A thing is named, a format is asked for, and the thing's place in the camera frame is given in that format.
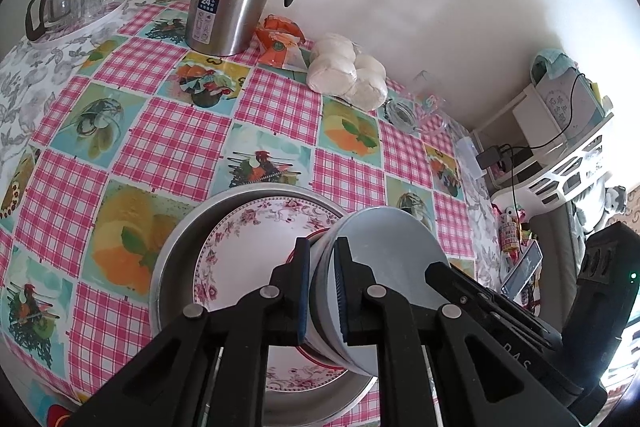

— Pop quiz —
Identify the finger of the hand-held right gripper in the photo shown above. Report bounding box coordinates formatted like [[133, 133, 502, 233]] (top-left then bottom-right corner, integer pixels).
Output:
[[424, 261, 506, 316]]

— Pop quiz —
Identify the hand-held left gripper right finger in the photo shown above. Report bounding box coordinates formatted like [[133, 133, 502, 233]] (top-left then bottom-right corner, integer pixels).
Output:
[[333, 237, 581, 427]]

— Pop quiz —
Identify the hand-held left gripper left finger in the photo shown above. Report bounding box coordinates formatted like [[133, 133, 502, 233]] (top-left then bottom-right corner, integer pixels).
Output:
[[64, 237, 312, 427]]

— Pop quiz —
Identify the round pink floral plate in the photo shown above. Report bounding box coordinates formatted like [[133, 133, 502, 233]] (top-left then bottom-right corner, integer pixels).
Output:
[[192, 196, 351, 394]]

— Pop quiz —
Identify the round metal basin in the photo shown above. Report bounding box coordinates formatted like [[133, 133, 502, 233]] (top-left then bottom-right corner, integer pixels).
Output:
[[150, 184, 378, 427]]

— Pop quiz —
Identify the smartphone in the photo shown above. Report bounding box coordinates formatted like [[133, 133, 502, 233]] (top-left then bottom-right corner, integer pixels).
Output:
[[500, 239, 544, 297]]

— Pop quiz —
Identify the translucent plastic box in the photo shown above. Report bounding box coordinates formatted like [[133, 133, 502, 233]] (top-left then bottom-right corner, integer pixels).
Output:
[[455, 137, 483, 178]]

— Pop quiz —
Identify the black charger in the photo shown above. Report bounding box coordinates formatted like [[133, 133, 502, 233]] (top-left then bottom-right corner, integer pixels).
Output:
[[477, 146, 513, 170]]

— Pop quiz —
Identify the white shelf unit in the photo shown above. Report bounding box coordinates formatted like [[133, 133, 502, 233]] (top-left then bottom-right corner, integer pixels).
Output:
[[472, 82, 616, 208]]

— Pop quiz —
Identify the white printed box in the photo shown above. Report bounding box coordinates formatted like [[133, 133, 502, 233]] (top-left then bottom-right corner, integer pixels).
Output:
[[537, 67, 608, 135]]

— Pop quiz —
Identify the pink checkered printed tablecloth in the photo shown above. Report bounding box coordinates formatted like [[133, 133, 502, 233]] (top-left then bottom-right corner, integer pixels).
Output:
[[0, 0, 506, 427]]

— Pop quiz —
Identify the bag of white steamed buns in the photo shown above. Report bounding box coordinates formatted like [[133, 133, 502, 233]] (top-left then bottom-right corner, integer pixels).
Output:
[[306, 33, 389, 112]]

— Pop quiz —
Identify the teal cloth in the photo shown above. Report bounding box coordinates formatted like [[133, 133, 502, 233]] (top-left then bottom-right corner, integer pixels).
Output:
[[531, 49, 576, 80]]

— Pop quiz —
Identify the orange snack packet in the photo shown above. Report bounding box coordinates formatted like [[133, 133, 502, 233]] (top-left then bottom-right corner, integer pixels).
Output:
[[256, 14, 310, 72]]

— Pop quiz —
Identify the white serving tray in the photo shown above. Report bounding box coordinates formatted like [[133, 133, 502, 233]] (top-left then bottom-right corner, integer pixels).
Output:
[[26, 0, 132, 50]]

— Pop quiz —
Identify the black charger cable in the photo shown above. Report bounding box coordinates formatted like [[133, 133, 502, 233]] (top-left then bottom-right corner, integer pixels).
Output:
[[500, 72, 593, 155]]

